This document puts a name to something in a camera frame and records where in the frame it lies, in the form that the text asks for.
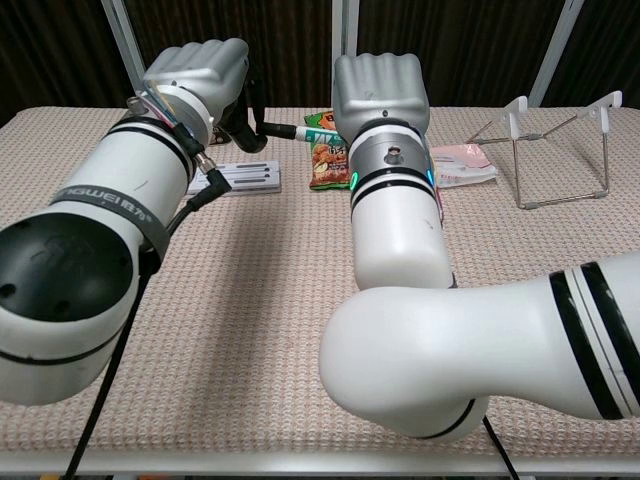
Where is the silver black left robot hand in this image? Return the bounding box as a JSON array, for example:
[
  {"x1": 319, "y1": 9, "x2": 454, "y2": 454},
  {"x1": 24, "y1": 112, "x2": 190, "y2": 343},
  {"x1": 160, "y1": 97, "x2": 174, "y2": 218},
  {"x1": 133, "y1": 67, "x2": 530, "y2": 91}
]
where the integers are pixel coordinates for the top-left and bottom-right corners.
[{"x1": 142, "y1": 38, "x2": 269, "y2": 154}]

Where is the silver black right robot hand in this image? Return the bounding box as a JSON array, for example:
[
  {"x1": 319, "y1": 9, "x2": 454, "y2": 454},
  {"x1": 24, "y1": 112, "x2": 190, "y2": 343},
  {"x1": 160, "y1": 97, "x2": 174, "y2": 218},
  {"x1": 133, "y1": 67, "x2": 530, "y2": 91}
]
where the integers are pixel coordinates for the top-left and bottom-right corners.
[{"x1": 332, "y1": 52, "x2": 431, "y2": 137}]

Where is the white green marker body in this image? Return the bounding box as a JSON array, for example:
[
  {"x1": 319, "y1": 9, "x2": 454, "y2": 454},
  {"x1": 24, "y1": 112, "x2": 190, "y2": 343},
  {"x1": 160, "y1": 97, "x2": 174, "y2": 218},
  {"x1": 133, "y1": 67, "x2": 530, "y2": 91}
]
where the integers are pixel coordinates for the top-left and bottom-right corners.
[{"x1": 298, "y1": 124, "x2": 348, "y2": 148}]

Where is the black marker cap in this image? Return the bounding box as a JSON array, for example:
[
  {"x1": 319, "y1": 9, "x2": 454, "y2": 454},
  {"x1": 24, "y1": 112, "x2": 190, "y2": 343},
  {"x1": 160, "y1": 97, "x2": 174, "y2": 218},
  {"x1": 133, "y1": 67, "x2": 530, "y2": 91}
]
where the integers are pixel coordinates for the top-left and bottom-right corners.
[{"x1": 263, "y1": 121, "x2": 301, "y2": 140}]

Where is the green snack bag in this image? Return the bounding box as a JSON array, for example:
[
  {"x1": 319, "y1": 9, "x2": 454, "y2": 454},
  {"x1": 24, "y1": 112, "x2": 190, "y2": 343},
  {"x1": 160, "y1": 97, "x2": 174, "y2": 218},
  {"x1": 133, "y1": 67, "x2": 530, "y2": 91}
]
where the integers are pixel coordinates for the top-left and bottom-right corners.
[{"x1": 303, "y1": 110, "x2": 352, "y2": 192}]

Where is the pink wet wipes pack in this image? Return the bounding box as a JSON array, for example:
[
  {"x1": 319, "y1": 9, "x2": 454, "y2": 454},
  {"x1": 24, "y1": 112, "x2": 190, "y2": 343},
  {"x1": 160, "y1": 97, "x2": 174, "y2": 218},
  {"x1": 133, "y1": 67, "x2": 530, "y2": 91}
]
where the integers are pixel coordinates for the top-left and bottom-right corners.
[{"x1": 429, "y1": 143, "x2": 499, "y2": 191}]

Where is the white folding laptop stand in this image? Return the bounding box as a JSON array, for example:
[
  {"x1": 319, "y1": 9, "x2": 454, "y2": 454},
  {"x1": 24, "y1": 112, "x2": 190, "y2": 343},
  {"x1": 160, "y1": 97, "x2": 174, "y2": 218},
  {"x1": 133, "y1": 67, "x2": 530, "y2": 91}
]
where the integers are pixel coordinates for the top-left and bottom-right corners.
[{"x1": 186, "y1": 159, "x2": 283, "y2": 198}]

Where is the pink woven table cloth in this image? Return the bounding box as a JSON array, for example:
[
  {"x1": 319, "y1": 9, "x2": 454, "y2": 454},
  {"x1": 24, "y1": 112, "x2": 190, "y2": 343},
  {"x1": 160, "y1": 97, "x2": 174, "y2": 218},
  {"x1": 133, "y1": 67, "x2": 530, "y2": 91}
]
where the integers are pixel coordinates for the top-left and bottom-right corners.
[{"x1": 0, "y1": 105, "x2": 640, "y2": 457}]

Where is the white partition frame post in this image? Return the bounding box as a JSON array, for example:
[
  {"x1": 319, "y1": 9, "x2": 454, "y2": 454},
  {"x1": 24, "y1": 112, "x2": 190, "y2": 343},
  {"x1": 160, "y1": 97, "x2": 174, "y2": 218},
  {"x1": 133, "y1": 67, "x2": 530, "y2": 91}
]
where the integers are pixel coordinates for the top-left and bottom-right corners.
[
  {"x1": 331, "y1": 0, "x2": 360, "y2": 60},
  {"x1": 99, "y1": 0, "x2": 149, "y2": 99},
  {"x1": 528, "y1": 0, "x2": 587, "y2": 107}
]

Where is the metal wire book stand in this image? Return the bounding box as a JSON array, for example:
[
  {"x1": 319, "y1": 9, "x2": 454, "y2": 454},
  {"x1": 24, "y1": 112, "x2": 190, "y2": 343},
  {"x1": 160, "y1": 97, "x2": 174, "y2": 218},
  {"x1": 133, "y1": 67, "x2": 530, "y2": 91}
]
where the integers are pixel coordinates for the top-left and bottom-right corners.
[{"x1": 464, "y1": 89, "x2": 624, "y2": 209}]

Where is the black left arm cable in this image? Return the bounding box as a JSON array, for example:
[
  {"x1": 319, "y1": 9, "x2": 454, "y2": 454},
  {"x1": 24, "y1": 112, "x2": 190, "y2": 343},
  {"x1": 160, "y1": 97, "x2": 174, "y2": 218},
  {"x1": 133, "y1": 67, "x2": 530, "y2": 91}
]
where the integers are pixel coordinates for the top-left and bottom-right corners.
[{"x1": 63, "y1": 167, "x2": 234, "y2": 480}]

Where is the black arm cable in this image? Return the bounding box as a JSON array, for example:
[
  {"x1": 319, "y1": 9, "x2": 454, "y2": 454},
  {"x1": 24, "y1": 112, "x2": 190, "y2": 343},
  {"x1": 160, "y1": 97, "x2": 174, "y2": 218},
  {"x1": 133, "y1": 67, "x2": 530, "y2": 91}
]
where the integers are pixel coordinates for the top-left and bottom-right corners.
[
  {"x1": 63, "y1": 167, "x2": 234, "y2": 480},
  {"x1": 481, "y1": 415, "x2": 522, "y2": 480}
]

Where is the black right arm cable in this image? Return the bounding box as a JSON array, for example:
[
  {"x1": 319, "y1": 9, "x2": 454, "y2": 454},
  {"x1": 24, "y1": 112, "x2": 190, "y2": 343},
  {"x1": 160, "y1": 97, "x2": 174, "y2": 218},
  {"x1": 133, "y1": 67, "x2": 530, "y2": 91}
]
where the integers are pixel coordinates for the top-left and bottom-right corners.
[{"x1": 481, "y1": 415, "x2": 522, "y2": 480}]

